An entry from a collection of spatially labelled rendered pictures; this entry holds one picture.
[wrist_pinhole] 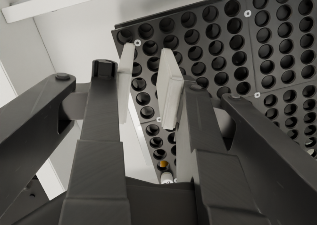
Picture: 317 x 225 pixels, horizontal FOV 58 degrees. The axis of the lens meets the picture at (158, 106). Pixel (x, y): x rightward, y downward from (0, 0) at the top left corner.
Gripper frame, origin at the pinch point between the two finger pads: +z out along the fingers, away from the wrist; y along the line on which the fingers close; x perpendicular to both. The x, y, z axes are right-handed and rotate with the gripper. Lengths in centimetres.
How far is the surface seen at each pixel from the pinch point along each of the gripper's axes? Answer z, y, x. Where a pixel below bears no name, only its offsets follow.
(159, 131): 6.6, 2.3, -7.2
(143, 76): 6.6, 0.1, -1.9
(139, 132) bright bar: 11.8, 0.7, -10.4
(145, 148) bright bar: 11.8, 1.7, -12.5
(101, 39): 13.0, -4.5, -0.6
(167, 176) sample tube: 5.9, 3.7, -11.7
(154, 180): 12.5, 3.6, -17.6
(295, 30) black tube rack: 6.6, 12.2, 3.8
